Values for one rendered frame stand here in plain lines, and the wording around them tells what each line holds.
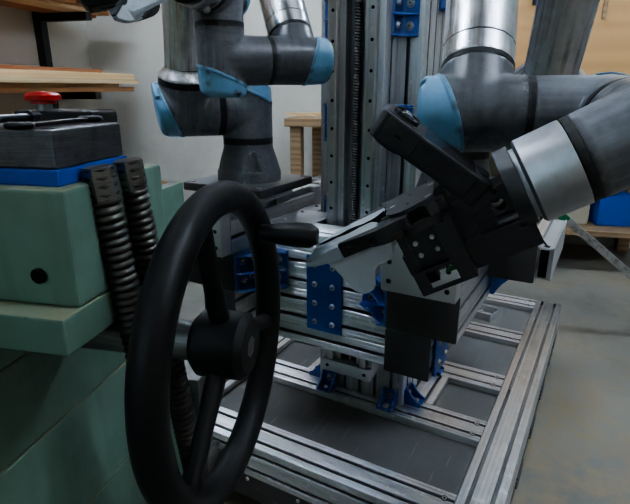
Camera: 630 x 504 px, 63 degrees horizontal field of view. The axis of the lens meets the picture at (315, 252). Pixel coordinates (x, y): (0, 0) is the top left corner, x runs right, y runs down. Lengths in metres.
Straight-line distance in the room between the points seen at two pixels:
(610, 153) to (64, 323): 0.42
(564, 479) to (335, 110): 1.17
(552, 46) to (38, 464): 0.86
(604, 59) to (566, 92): 3.26
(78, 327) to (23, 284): 0.05
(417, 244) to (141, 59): 4.03
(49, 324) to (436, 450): 1.06
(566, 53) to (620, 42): 2.90
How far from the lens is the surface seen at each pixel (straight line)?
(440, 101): 0.53
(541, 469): 1.70
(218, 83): 0.83
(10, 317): 0.44
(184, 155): 4.27
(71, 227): 0.41
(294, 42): 0.88
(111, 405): 0.67
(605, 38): 3.80
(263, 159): 1.20
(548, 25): 0.90
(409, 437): 1.36
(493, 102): 0.53
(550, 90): 0.54
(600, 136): 0.45
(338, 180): 1.20
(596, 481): 1.72
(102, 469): 0.69
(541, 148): 0.45
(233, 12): 0.85
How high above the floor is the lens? 1.03
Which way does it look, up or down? 18 degrees down
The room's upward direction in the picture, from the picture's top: straight up
